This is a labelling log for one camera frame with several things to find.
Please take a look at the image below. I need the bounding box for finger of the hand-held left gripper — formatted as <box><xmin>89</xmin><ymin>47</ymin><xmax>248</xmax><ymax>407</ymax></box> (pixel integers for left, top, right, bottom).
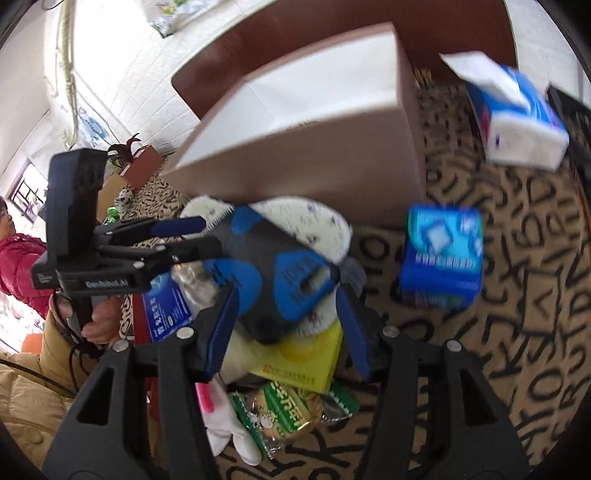
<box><xmin>98</xmin><ymin>236</ymin><xmax>223</xmax><ymax>271</ymax></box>
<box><xmin>95</xmin><ymin>215</ymin><xmax>208</xmax><ymax>246</ymax></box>

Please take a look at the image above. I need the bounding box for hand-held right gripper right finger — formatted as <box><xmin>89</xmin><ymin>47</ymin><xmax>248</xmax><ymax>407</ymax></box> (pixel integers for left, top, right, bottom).
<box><xmin>336</xmin><ymin>288</ymin><xmax>536</xmax><ymax>480</ymax></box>

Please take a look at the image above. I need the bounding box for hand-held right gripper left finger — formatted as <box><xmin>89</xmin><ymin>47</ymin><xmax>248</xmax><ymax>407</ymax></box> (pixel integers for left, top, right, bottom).
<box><xmin>41</xmin><ymin>281</ymin><xmax>241</xmax><ymax>480</ymax></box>

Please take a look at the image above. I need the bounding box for white floral insole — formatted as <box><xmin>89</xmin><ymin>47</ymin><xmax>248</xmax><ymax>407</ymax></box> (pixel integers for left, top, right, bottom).
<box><xmin>179</xmin><ymin>196</ymin><xmax>355</xmax><ymax>344</ymax></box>

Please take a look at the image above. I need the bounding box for pink cardboard box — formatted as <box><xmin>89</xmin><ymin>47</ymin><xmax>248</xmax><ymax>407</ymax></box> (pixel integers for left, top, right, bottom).
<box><xmin>159</xmin><ymin>22</ymin><xmax>428</xmax><ymax>229</ymax></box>

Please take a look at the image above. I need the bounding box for person's left forearm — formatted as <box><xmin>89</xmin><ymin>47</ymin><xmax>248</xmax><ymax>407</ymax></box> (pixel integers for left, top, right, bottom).
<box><xmin>39</xmin><ymin>300</ymin><xmax>109</xmax><ymax>398</ymax></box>

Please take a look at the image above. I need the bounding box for letter print desktop cloth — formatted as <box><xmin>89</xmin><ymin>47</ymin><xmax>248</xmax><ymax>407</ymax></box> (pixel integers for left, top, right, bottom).
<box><xmin>92</xmin><ymin>78</ymin><xmax>591</xmax><ymax>480</ymax></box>

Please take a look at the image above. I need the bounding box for person's left hand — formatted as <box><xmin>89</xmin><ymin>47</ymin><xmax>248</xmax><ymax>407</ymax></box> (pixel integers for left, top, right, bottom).
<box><xmin>50</xmin><ymin>291</ymin><xmax>123</xmax><ymax>347</ymax></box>

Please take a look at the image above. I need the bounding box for brown cardboard box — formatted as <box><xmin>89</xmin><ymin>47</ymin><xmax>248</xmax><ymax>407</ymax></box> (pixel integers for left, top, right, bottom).
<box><xmin>97</xmin><ymin>175</ymin><xmax>130</xmax><ymax>222</ymax></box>

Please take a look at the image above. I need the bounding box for window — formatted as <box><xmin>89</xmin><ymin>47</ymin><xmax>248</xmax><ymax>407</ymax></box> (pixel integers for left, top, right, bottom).
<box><xmin>9</xmin><ymin>159</ymin><xmax>49</xmax><ymax>222</ymax></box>

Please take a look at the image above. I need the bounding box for yellow box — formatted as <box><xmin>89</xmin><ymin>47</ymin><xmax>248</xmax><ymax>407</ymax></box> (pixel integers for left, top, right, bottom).
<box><xmin>249</xmin><ymin>318</ymin><xmax>345</xmax><ymax>394</ymax></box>

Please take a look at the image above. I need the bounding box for potted plant brown planter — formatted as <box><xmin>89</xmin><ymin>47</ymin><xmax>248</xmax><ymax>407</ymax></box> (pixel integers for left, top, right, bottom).
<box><xmin>107</xmin><ymin>133</ymin><xmax>165</xmax><ymax>191</ymax></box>

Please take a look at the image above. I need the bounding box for green snack packet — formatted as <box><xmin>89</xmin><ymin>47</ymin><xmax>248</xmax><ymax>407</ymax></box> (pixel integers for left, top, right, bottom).
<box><xmin>229</xmin><ymin>378</ymin><xmax>361</xmax><ymax>460</ymax></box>

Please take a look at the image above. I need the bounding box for small blue box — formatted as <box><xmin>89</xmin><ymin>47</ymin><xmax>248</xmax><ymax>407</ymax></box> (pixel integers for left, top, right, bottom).
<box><xmin>398</xmin><ymin>204</ymin><xmax>485</xmax><ymax>311</ymax></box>

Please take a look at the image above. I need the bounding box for tan padded jacket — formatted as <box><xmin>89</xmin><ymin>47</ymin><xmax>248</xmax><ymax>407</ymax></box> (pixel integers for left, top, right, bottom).
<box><xmin>0</xmin><ymin>355</ymin><xmax>79</xmax><ymax>457</ymax></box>

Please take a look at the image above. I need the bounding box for floral plastic bag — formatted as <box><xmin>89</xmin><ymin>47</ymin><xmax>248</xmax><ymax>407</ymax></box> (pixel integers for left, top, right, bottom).
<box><xmin>139</xmin><ymin>0</ymin><xmax>227</xmax><ymax>38</ymax></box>

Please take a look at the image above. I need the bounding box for dark brown wooden headboard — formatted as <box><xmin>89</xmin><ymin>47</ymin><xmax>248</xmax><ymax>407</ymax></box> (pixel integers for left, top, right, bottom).
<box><xmin>171</xmin><ymin>0</ymin><xmax>518</xmax><ymax>121</ymax></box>

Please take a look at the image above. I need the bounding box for blue white tissue pack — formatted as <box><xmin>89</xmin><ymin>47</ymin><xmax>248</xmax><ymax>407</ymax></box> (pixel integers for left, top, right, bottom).
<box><xmin>438</xmin><ymin>52</ymin><xmax>570</xmax><ymax>172</ymax></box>

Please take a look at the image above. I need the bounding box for black object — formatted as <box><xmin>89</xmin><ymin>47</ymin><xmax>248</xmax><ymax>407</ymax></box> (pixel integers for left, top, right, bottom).
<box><xmin>547</xmin><ymin>84</ymin><xmax>591</xmax><ymax>155</ymax></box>

